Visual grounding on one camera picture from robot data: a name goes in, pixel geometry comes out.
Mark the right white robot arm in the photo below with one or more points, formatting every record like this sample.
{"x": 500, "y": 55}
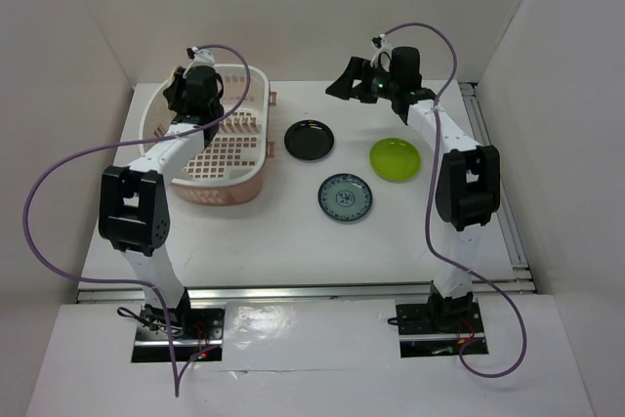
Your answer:
{"x": 466, "y": 191}

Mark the cream plate with dark patch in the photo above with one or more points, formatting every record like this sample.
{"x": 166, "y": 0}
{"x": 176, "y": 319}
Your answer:
{"x": 168, "y": 83}

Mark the black plate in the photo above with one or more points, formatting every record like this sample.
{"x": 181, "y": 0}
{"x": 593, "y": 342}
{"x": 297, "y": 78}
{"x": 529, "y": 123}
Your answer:
{"x": 309, "y": 140}

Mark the blue white patterned plate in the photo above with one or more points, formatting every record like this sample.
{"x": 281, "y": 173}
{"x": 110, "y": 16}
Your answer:
{"x": 345, "y": 198}

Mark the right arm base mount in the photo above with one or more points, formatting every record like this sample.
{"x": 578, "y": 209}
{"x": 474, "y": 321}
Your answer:
{"x": 420, "y": 336}

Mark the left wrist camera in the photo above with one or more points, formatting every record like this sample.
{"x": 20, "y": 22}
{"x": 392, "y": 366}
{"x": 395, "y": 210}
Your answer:
{"x": 200, "y": 56}

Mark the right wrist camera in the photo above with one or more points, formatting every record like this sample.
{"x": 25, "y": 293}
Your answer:
{"x": 381, "y": 46}

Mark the white pink dish rack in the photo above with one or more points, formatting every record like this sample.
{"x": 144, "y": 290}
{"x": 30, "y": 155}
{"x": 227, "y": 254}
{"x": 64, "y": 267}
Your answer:
{"x": 230, "y": 170}

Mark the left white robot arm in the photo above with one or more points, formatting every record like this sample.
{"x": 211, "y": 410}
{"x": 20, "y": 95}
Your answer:
{"x": 134, "y": 215}

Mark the green plate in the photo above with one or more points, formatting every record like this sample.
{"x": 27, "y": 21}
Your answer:
{"x": 395, "y": 160}

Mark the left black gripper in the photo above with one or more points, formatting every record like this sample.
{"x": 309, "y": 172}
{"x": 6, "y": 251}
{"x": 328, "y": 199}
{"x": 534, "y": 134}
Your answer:
{"x": 170, "y": 94}

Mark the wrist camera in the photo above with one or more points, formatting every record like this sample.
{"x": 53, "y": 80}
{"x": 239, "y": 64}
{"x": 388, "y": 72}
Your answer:
{"x": 200, "y": 56}
{"x": 381, "y": 46}

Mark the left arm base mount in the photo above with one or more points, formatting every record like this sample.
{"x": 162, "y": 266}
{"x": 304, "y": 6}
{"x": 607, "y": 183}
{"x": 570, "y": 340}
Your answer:
{"x": 203, "y": 336}

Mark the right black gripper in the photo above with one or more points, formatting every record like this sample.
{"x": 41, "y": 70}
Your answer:
{"x": 357, "y": 68}

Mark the aluminium rail frame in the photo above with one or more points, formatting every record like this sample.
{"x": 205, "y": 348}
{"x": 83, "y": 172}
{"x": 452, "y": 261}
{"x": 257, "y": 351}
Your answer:
{"x": 281, "y": 246}

